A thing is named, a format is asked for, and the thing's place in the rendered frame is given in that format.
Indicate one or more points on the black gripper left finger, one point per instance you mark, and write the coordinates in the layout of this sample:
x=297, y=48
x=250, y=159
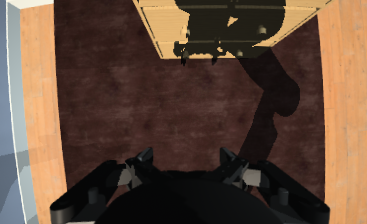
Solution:
x=87, y=200

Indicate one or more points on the small wooden chest of drawers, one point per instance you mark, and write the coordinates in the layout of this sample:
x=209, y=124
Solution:
x=227, y=14

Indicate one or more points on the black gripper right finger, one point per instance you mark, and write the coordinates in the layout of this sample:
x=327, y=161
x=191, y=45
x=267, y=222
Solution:
x=290, y=201

